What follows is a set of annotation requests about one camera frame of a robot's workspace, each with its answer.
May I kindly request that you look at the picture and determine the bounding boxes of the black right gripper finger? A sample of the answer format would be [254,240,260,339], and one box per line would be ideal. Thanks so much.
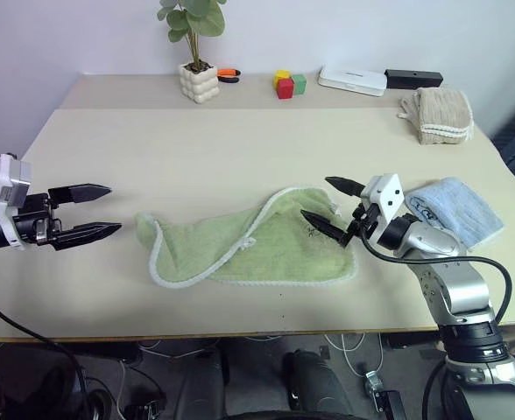
[324,175,367,199]
[300,210,353,249]

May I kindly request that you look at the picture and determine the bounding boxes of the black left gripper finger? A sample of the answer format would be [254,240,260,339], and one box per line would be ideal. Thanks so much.
[52,221,123,252]
[47,183,113,206]

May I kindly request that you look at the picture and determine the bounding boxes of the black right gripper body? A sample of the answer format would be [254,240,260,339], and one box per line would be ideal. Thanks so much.
[347,196,384,242]

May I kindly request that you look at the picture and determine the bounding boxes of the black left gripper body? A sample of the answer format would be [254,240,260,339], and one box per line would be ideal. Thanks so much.
[14,192,65,249]

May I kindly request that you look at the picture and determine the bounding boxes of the light green towel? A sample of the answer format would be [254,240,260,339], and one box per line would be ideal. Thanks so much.
[134,186,358,290]

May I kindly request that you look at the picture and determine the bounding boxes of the folded light blue towel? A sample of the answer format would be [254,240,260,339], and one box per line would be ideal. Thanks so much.
[404,176,505,251]

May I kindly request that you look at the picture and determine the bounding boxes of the folded beige towel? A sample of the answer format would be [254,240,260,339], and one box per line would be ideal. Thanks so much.
[398,86,476,146]

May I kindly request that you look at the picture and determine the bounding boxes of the flat white box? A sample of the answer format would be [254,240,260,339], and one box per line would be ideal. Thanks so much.
[317,65,388,98]

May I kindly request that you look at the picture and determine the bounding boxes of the long black box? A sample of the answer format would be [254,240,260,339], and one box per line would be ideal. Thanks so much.
[384,68,444,91]

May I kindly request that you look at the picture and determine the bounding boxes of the dark rounded shape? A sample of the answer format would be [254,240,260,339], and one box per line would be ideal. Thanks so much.
[281,348,355,415]

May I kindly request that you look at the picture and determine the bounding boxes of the green plant in white pot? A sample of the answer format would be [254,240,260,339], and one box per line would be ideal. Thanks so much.
[156,0,227,105]

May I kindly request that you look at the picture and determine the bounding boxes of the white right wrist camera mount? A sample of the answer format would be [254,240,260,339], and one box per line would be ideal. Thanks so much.
[356,173,406,249]

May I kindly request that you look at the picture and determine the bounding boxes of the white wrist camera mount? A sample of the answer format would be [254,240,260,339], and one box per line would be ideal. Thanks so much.
[0,152,34,252]
[356,173,406,249]

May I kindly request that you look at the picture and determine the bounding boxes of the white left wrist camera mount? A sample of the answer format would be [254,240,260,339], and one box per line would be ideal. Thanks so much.
[0,152,34,252]

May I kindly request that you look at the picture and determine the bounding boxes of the small metal bracket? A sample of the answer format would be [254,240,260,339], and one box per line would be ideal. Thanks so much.
[364,370,388,397]

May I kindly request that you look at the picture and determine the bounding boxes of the orange handled pliers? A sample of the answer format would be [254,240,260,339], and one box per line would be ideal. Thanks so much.
[216,67,243,84]

